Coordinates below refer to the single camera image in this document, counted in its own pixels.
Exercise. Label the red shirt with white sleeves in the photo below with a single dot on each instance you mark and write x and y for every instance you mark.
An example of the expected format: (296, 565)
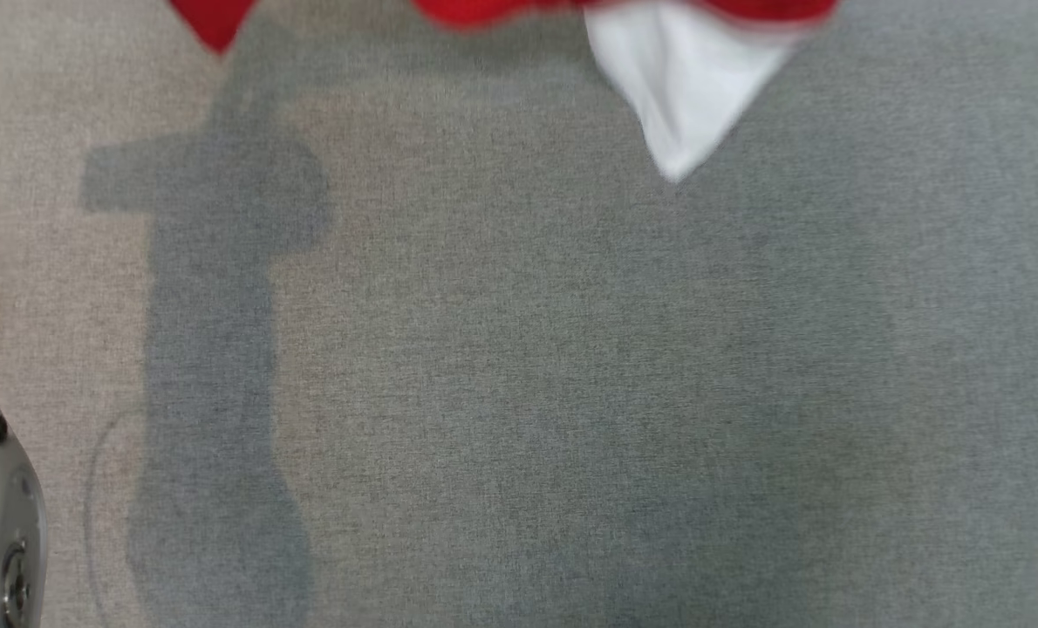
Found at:
(685, 87)

